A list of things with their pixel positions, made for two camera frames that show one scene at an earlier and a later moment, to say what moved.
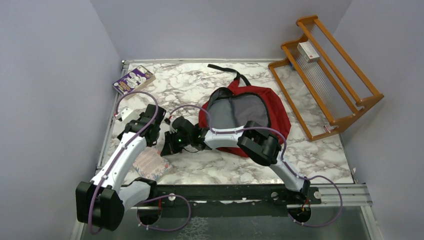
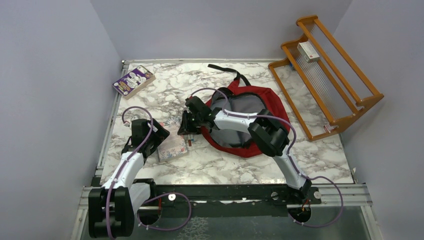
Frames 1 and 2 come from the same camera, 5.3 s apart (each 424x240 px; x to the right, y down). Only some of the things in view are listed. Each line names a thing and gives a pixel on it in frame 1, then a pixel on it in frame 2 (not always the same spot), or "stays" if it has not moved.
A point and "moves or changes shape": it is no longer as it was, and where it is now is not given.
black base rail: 229,200 stays
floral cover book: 150,164 moves or changes shape
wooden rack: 323,95 stays
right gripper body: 176,143 → 191,125
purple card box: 134,81 stays
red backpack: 230,108 stays
